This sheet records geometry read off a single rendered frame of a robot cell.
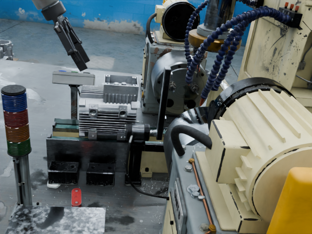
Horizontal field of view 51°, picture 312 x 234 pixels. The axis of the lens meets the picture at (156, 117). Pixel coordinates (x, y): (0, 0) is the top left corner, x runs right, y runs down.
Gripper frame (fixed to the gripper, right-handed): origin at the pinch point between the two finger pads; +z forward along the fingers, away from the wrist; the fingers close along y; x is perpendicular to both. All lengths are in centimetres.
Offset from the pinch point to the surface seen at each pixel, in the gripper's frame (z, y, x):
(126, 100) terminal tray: 17.0, -10.5, -9.4
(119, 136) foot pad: 26.7, -15.3, -2.2
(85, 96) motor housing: 9.9, -9.7, 2.9
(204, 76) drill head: 32, 15, -39
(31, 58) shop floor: 47, 348, 157
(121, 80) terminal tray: 13.1, -1.0, -9.6
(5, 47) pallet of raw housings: 7, 224, 124
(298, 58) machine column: 22, -24, -65
